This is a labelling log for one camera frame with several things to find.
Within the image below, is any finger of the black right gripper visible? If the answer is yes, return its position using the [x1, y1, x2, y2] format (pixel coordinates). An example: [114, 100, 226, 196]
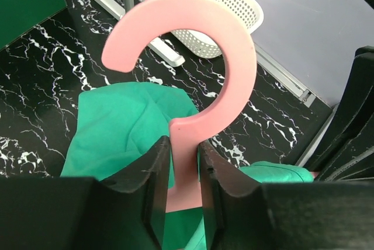
[296, 46, 373, 180]

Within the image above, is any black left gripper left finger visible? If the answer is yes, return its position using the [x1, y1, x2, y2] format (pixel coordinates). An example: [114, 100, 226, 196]
[1, 136, 170, 249]

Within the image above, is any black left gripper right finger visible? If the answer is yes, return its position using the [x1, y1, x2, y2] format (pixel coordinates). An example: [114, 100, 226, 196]
[199, 141, 373, 249]

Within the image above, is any green tank top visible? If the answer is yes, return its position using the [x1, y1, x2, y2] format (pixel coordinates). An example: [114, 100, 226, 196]
[60, 82, 314, 249]

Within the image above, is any pink plastic hanger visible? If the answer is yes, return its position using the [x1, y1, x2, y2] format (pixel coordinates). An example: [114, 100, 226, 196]
[102, 0, 319, 213]

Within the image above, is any white clothes rack foot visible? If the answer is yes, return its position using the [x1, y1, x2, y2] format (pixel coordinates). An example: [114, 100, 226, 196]
[94, 0, 185, 72]

